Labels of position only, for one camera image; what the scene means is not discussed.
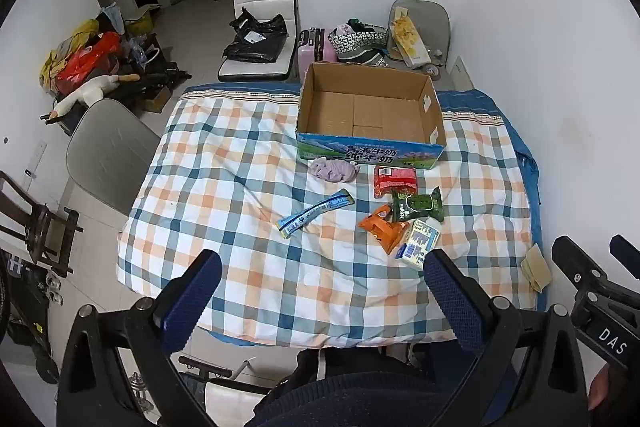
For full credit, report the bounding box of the black plastic bag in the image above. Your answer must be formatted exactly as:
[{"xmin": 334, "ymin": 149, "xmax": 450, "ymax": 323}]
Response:
[{"xmin": 222, "ymin": 8, "xmax": 289, "ymax": 65}]

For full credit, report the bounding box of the red snack packet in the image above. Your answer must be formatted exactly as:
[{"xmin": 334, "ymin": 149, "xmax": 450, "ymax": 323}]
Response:
[{"xmin": 372, "ymin": 165, "xmax": 418, "ymax": 199}]

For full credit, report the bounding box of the yellow bin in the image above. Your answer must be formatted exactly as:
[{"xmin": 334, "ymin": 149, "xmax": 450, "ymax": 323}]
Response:
[{"xmin": 125, "ymin": 9, "xmax": 158, "ymax": 35}]

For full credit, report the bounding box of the grey shell chair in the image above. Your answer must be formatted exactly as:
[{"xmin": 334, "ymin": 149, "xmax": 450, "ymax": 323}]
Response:
[{"xmin": 66, "ymin": 99, "xmax": 163, "ymax": 217}]

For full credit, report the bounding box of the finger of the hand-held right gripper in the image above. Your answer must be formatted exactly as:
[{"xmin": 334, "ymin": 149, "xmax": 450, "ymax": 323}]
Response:
[
  {"xmin": 551, "ymin": 235, "xmax": 608, "ymax": 305},
  {"xmin": 609, "ymin": 234, "xmax": 640, "ymax": 281}
]

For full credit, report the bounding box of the white board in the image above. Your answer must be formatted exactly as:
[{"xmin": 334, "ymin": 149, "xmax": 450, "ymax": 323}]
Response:
[{"xmin": 450, "ymin": 56, "xmax": 476, "ymax": 90}]

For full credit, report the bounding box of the black white patterned tote bag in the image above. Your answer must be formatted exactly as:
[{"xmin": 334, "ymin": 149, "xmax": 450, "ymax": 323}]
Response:
[{"xmin": 327, "ymin": 19, "xmax": 391, "ymax": 68}]

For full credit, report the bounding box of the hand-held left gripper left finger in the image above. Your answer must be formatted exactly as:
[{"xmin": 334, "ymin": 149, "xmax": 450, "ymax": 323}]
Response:
[{"xmin": 56, "ymin": 249, "xmax": 223, "ymax": 427}]

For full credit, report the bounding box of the dark wooden chair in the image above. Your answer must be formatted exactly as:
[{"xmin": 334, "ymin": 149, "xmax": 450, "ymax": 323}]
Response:
[{"xmin": 0, "ymin": 171, "xmax": 85, "ymax": 278}]

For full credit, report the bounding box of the long blue packet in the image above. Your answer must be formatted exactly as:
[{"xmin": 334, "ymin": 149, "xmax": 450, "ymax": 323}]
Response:
[{"xmin": 277, "ymin": 189, "xmax": 355, "ymax": 239}]

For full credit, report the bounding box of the white goose plush toy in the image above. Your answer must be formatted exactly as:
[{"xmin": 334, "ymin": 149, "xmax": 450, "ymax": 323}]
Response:
[{"xmin": 41, "ymin": 73, "xmax": 141, "ymax": 122}]

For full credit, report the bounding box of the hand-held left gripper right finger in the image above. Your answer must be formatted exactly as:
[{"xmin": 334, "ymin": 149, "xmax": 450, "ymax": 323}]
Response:
[{"xmin": 424, "ymin": 249, "xmax": 598, "ymax": 427}]

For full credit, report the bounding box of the black bag pile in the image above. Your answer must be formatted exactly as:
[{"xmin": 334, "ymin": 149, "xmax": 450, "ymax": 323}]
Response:
[{"xmin": 117, "ymin": 34, "xmax": 192, "ymax": 108}]

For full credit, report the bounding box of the person's right hand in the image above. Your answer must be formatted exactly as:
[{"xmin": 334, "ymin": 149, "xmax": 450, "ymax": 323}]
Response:
[{"xmin": 589, "ymin": 364, "xmax": 618, "ymax": 410}]

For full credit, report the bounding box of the small milk carton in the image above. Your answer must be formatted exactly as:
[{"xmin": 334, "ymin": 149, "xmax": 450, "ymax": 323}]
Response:
[{"xmin": 395, "ymin": 218, "xmax": 441, "ymax": 270}]

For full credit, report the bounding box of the small brown cardboard box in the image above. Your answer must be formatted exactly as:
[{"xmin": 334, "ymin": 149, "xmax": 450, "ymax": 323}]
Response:
[{"xmin": 140, "ymin": 84, "xmax": 173, "ymax": 114}]

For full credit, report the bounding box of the yellow cloth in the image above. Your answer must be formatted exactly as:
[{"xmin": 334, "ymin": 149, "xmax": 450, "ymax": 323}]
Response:
[{"xmin": 40, "ymin": 19, "xmax": 100, "ymax": 88}]

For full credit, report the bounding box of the checked blanket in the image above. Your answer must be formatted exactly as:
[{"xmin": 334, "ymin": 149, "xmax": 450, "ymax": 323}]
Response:
[{"xmin": 116, "ymin": 94, "xmax": 533, "ymax": 350}]

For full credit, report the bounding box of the orange snack packet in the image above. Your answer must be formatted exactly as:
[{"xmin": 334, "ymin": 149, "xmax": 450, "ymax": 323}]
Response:
[{"xmin": 358, "ymin": 204, "xmax": 412, "ymax": 256}]

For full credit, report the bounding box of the beige folded cloth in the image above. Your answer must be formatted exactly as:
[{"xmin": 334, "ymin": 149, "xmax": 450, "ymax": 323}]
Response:
[{"xmin": 520, "ymin": 244, "xmax": 552, "ymax": 293}]

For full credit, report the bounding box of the person's dark clothing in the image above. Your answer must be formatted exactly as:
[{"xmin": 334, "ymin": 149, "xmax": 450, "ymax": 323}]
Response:
[{"xmin": 250, "ymin": 347, "xmax": 521, "ymax": 427}]

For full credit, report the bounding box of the purple soft cloth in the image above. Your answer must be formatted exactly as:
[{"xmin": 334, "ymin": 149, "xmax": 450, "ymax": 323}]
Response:
[{"xmin": 307, "ymin": 157, "xmax": 361, "ymax": 184}]

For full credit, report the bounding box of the green snack packet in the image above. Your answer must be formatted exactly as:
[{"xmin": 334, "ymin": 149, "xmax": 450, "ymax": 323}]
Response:
[{"xmin": 390, "ymin": 187, "xmax": 445, "ymax": 224}]

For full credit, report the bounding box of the black floor equipment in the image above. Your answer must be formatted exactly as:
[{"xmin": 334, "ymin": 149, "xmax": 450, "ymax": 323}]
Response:
[{"xmin": 0, "ymin": 247, "xmax": 63, "ymax": 383}]

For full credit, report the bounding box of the yellow snack box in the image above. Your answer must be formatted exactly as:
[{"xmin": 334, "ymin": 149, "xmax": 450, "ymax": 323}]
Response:
[{"xmin": 389, "ymin": 14, "xmax": 431, "ymax": 68}]

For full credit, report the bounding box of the grey cushioned chair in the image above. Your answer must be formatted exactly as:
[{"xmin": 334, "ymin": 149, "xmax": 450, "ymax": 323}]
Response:
[{"xmin": 385, "ymin": 0, "xmax": 451, "ymax": 80}]

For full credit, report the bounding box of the red plastic bag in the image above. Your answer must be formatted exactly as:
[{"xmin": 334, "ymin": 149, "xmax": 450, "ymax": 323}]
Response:
[{"xmin": 55, "ymin": 32, "xmax": 122, "ymax": 95}]

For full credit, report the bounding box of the pink suitcase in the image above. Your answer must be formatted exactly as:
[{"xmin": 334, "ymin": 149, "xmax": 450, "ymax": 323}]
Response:
[{"xmin": 297, "ymin": 27, "xmax": 337, "ymax": 85}]

